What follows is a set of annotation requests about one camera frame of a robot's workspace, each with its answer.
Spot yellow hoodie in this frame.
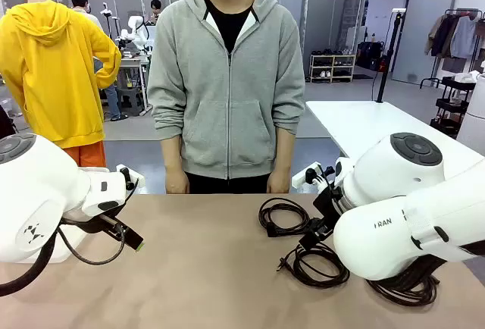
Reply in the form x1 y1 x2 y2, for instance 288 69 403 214
0 0 123 150

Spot white device on black stand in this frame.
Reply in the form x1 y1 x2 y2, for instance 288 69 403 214
100 2 120 42

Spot white workbench desk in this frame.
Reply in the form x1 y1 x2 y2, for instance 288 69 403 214
117 54 152 114

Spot grey partition panel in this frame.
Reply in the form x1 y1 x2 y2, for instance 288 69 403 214
391 0 458 86

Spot shoe rack with shoes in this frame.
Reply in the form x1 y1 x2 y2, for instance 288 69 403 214
309 52 357 83

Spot grey step stool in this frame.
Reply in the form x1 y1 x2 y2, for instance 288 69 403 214
117 88 144 117

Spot person's right forearm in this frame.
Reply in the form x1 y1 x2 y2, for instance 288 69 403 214
161 137 185 178

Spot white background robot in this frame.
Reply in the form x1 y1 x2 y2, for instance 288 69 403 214
119 14 156 53

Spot background man in jeans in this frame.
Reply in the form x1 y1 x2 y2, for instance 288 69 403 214
70 0 130 122

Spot person's left forearm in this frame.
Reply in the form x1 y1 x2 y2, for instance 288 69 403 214
273 131 297 178

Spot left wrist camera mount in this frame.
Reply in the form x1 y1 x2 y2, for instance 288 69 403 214
115 164 146 190

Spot orange shorts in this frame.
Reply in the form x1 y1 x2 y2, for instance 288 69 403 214
62 141 108 169

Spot dark jacket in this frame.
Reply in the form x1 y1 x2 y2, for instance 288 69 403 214
431 13 458 60

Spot thin black braided cable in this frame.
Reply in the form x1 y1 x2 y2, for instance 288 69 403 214
277 241 350 289

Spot white side table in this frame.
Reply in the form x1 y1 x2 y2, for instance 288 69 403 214
305 99 485 171

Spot person's right hand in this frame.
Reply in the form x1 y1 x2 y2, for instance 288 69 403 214
165 169 190 195

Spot black utility cart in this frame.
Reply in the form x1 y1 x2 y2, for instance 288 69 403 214
430 75 477 139

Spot black clothes rack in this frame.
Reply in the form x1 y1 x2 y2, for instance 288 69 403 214
418 8 485 88

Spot black power cable with plug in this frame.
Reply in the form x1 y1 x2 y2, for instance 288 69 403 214
258 196 312 239

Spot person's left hand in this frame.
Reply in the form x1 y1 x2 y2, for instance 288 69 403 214
267 171 291 194

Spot pale blue shirt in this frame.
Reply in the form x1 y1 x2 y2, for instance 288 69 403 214
449 16 479 60

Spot beige coat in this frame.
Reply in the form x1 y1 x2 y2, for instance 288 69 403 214
424 14 445 57

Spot black fabric item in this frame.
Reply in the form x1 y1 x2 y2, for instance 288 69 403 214
0 104 18 139

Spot black sleeved arm hose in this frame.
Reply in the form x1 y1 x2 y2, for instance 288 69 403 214
0 226 64 299

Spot dark brown coiled cable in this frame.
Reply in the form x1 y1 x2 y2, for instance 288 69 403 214
365 256 441 306

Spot black pole stand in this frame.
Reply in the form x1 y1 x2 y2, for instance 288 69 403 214
371 7 407 103

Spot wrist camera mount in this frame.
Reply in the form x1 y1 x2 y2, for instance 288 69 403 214
115 164 146 190
291 161 324 188

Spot thin black camera cable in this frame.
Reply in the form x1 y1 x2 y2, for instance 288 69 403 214
56 177 140 266

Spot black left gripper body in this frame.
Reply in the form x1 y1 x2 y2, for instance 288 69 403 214
60 211 128 238

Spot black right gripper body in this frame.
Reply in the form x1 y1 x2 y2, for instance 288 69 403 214
312 186 344 231

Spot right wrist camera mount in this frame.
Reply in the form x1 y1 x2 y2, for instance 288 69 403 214
291 161 324 188

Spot black bags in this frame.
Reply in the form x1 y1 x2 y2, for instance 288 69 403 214
356 40 387 72

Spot background person with black hair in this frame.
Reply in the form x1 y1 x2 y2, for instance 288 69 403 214
149 0 164 27

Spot person in grey hoodie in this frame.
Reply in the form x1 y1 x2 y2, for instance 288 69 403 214
146 0 306 195

